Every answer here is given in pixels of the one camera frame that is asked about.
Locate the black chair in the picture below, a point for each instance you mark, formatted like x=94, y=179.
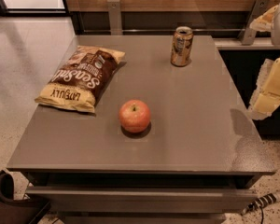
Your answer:
x=24, y=211

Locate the grey drawer cabinet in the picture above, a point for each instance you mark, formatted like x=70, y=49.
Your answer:
x=198, y=158

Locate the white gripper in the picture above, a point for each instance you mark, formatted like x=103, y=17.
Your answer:
x=267, y=96

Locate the brown sea salt chip bag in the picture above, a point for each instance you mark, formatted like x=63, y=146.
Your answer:
x=79, y=82

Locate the orange soda can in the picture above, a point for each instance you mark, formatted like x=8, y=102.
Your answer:
x=181, y=46

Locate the metal rail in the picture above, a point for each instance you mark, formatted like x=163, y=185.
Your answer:
x=154, y=31

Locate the red apple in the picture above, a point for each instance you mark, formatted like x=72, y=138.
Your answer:
x=134, y=116

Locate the left metal bracket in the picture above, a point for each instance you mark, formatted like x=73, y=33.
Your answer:
x=114, y=15

